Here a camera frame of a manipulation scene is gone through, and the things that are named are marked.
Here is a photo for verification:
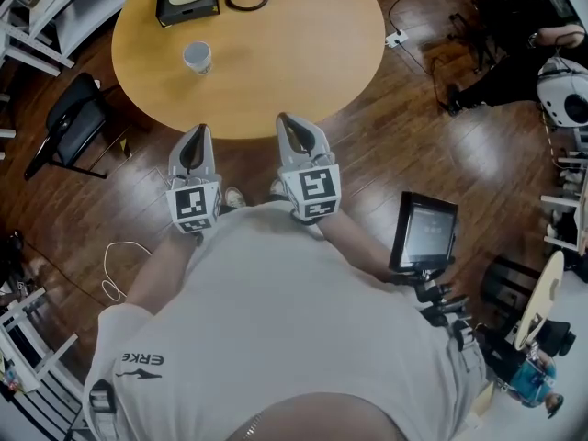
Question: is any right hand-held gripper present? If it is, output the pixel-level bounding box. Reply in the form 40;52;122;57
275;112;343;226

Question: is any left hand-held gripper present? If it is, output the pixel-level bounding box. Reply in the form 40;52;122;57
164;124;225;236

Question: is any person's right forearm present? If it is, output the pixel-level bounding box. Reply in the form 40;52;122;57
316;211;396;284

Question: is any person's left forearm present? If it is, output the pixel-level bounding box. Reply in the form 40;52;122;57
123;230;203;307

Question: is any black folding chair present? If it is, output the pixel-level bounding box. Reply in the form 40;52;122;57
23;72;109;181

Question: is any white power strip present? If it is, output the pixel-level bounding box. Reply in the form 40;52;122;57
384;29;410;49

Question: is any black monitor screen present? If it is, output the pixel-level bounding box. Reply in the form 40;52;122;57
388;190;459;275

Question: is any person's white t-shirt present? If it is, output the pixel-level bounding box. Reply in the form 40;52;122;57
84;202;487;441

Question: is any white shelving unit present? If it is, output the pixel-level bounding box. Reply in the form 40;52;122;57
0;0;153;77

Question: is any white metal rack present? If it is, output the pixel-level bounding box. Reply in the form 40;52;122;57
0;287;79;394

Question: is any white rack with items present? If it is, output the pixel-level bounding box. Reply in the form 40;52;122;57
541;152;588;252

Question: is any person's neck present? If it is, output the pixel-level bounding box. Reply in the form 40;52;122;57
224;391;401;441

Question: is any white floor cable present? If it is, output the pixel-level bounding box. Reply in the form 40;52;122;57
101;241;153;302

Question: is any black power cable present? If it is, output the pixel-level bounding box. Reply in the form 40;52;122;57
388;0;442;73

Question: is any black floor cable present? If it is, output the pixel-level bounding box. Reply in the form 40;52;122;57
17;236;107;307

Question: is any grey harness strap black buckle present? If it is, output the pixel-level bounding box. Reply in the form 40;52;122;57
88;379;119;441
452;319;483;367

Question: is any silver necklace chain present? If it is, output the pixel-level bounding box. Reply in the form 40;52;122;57
241;411;267;441

